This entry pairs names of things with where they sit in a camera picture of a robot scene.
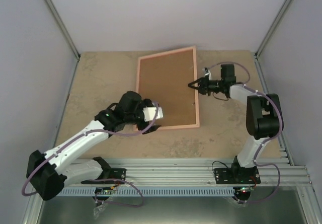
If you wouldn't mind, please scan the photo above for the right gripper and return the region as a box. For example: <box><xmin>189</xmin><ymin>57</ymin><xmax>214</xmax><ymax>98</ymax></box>
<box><xmin>189</xmin><ymin>76</ymin><xmax>225</xmax><ymax>96</ymax></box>

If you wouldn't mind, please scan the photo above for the brown backing board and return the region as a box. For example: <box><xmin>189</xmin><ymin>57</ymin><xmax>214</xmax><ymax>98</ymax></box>
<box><xmin>139</xmin><ymin>49</ymin><xmax>197</xmax><ymax>127</ymax></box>

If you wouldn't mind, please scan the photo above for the pink picture frame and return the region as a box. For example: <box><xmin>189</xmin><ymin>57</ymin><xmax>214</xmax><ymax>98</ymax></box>
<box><xmin>133</xmin><ymin>45</ymin><xmax>201</xmax><ymax>132</ymax></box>

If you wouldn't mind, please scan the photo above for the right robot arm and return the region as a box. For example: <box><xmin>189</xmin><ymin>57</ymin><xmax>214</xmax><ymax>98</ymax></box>
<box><xmin>188</xmin><ymin>62</ymin><xmax>284</xmax><ymax>185</ymax></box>

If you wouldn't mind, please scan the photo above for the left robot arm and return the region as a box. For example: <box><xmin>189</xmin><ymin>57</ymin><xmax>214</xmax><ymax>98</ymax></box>
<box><xmin>24</xmin><ymin>91</ymin><xmax>164</xmax><ymax>201</ymax></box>

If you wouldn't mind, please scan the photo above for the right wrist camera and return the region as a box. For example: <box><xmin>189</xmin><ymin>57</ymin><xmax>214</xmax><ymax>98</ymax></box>
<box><xmin>202</xmin><ymin>67</ymin><xmax>212</xmax><ymax>80</ymax></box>

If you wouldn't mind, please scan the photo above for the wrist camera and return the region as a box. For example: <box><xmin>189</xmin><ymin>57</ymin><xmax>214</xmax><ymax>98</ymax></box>
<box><xmin>202</xmin><ymin>67</ymin><xmax>212</xmax><ymax>80</ymax></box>
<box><xmin>142</xmin><ymin>106</ymin><xmax>164</xmax><ymax>122</ymax></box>

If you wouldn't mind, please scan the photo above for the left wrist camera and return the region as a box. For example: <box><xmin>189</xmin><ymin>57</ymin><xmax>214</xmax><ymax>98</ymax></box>
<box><xmin>142</xmin><ymin>106</ymin><xmax>164</xmax><ymax>122</ymax></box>

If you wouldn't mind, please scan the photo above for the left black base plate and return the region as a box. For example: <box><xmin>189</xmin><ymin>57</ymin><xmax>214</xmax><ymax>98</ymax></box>
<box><xmin>81</xmin><ymin>168</ymin><xmax>127</xmax><ymax>185</ymax></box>

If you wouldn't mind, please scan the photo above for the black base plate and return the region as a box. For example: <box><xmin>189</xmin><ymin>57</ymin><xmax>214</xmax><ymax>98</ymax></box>
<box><xmin>213</xmin><ymin>167</ymin><xmax>261</xmax><ymax>185</ymax></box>
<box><xmin>81</xmin><ymin>168</ymin><xmax>127</xmax><ymax>185</ymax></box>

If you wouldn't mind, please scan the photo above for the aluminium rail base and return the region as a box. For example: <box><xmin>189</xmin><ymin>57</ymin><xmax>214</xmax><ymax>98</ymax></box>
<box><xmin>23</xmin><ymin>158</ymin><xmax>321</xmax><ymax>223</ymax></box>

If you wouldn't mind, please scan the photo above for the blue grey cable duct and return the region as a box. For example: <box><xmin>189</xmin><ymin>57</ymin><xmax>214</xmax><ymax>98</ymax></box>
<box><xmin>59</xmin><ymin>186</ymin><xmax>235</xmax><ymax>197</ymax></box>

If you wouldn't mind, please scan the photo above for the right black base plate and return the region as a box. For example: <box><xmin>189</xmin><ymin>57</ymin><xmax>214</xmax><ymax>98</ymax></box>
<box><xmin>213</xmin><ymin>167</ymin><xmax>261</xmax><ymax>185</ymax></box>

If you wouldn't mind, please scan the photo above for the right corner aluminium post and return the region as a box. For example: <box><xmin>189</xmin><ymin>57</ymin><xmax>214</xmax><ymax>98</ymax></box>
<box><xmin>254</xmin><ymin>0</ymin><xmax>294</xmax><ymax>59</ymax></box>

